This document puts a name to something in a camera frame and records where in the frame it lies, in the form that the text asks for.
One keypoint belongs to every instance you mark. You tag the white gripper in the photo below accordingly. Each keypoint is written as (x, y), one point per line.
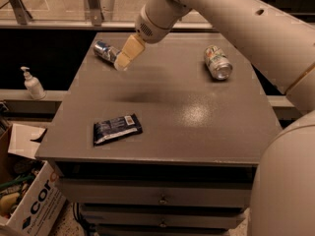
(148, 28)

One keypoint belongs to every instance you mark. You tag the silver blue redbull can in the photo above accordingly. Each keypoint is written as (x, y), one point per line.
(106, 51)

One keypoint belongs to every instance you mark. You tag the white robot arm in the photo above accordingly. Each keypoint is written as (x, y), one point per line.
(282, 47)

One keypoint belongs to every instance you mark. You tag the dark blue snack packet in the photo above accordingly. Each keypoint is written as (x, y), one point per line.
(115, 129)

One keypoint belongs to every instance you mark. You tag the grey drawer cabinet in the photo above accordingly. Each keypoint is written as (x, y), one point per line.
(196, 129)

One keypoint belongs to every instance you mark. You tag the white pump dispenser bottle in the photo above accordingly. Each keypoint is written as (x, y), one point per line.
(33, 85)

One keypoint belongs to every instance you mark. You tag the upper grey drawer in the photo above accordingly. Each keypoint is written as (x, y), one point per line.
(145, 193)

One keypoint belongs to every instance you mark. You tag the grey drawer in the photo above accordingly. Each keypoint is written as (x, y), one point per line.
(163, 216)
(145, 193)

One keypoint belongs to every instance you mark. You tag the white cardboard box with lettering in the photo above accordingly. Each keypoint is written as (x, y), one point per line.
(30, 202)

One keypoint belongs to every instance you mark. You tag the lower grey drawer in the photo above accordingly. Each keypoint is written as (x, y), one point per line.
(163, 216)

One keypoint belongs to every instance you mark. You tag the metal railing post middle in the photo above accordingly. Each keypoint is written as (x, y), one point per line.
(95, 12)

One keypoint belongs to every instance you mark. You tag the metal railing post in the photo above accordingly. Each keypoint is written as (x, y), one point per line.
(23, 17)
(95, 12)

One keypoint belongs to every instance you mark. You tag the metal railing post left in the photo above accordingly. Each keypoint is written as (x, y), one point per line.
(23, 17)

